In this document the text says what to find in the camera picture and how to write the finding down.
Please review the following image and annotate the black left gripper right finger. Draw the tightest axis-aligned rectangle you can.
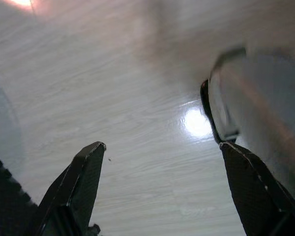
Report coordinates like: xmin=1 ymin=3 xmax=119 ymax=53
xmin=219 ymin=142 xmax=295 ymax=236

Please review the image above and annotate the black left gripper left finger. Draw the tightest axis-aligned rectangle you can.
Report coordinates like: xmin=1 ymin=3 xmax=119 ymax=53
xmin=27 ymin=141 xmax=107 ymax=236

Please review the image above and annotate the black ribbed object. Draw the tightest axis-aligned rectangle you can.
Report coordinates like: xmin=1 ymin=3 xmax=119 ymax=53
xmin=0 ymin=147 xmax=40 ymax=236

